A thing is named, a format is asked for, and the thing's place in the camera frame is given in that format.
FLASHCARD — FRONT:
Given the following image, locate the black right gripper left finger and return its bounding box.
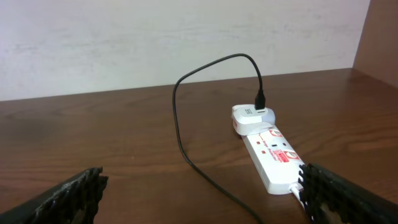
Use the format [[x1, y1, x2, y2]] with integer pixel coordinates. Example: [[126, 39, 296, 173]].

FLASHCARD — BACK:
[[1, 167, 109, 224]]

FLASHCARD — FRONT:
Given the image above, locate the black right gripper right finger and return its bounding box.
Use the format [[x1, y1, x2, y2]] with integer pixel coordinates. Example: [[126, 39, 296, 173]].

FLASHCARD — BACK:
[[298, 164, 397, 224]]

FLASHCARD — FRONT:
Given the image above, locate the white USB charger adapter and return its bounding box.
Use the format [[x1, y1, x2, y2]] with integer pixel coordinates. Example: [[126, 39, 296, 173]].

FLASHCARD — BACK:
[[231, 105, 275, 136]]

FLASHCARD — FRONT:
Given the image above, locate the white power strip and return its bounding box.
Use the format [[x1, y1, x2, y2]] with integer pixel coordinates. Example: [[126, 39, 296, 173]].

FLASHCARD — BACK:
[[231, 104, 305, 196]]

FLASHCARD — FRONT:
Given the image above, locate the white power strip cord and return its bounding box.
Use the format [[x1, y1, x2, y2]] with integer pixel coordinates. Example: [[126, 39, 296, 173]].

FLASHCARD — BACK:
[[289, 183, 307, 208]]

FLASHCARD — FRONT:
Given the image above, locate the black charging cable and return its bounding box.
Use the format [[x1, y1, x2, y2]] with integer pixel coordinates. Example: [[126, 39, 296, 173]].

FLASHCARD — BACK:
[[172, 53, 267, 224]]

